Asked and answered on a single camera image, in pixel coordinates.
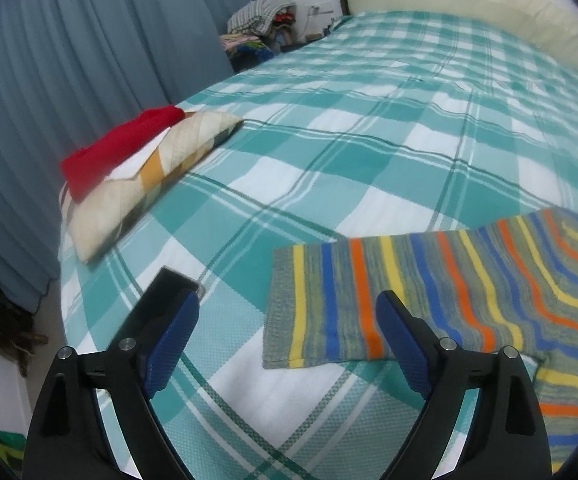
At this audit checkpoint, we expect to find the green plaid bed sheet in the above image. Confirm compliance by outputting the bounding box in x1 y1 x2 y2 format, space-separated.
58 10 578 480

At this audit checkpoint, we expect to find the green yellow bag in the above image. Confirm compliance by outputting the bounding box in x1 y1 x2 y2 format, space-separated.
0 425 26 479

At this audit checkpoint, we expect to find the pile of clothes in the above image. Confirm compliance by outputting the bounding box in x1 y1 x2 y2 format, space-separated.
221 0 300 68

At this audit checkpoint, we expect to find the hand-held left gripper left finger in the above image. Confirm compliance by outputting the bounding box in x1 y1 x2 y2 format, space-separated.
21 290 201 480

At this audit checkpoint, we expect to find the cream headboard cushion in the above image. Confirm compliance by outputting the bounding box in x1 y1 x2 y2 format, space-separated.
345 0 578 73

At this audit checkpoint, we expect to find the striped knit sweater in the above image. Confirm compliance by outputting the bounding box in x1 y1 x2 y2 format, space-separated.
261 207 578 476

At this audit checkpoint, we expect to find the dark bundle on floor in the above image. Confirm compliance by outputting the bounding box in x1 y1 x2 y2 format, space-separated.
0 255 50 376

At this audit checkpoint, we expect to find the beige patterned pillow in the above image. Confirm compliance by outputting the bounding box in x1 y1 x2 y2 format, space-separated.
61 110 245 264

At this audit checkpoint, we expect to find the black phone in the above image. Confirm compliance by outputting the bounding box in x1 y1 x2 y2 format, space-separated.
141 266 206 312

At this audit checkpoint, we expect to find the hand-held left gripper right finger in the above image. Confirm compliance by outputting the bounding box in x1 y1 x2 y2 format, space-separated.
375 290 554 480

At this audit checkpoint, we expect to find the red cloth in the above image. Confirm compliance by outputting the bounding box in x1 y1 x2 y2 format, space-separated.
60 105 186 204

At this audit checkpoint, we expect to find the blue-grey curtain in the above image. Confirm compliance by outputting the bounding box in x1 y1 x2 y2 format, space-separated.
0 0 267 306

